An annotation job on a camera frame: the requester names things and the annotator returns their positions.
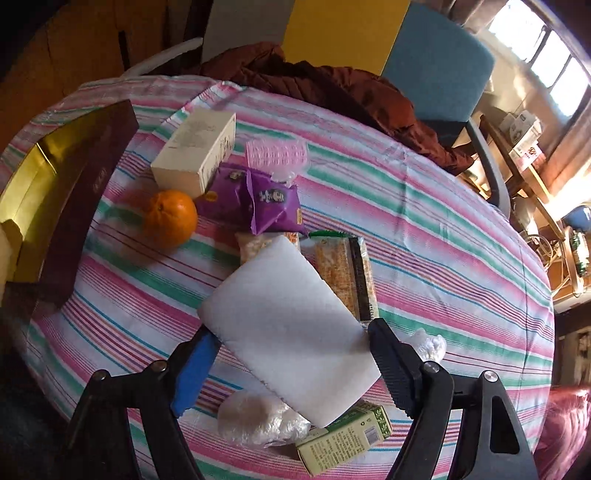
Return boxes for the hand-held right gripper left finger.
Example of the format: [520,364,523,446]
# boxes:
[55,325,222,480]

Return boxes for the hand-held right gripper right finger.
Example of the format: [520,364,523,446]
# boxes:
[367,318,541,480]

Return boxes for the white foam sheet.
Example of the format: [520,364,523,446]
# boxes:
[198,234,383,428]

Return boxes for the seaweed cracker packet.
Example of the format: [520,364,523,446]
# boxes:
[308,230,378,323]

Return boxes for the orange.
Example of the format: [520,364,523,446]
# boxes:
[143,189,199,250]

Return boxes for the purple snack packet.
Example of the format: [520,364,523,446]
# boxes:
[246,168,308,235]
[194,162,254,227]

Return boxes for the maroon gift box gold interior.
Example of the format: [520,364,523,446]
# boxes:
[0,99,140,319]

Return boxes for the cream cardboard box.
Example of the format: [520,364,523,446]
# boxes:
[150,110,237,197]

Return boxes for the pink plastic tray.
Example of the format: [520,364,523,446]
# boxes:
[245,137,309,182]

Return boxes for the small clear plastic bag wad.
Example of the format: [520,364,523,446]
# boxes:
[410,328,448,363]

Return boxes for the large clear plastic bag wad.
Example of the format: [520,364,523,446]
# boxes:
[217,390,311,448]

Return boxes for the green carton box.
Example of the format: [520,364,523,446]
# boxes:
[295,401,393,477]

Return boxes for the striped tablecloth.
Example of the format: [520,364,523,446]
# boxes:
[0,74,555,480]

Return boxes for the rice cracker packet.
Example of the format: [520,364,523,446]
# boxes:
[235,231,302,266]

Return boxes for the pink printed bedding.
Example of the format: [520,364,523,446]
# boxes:
[536,388,591,480]

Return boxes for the wooden desk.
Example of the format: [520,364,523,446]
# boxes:
[480,113,591,296]

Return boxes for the blue round object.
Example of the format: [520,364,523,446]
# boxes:
[563,205,591,232]

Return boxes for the white boxes on desk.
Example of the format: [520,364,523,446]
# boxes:
[501,111,543,153]

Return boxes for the brown jacket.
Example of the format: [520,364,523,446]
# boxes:
[198,41,476,176]

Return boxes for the grey yellow blue chair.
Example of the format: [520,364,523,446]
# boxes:
[124,0,511,217]

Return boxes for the wooden wardrobe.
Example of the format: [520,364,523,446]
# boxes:
[0,0,213,153]

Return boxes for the window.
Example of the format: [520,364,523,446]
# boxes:
[487,0,589,116]

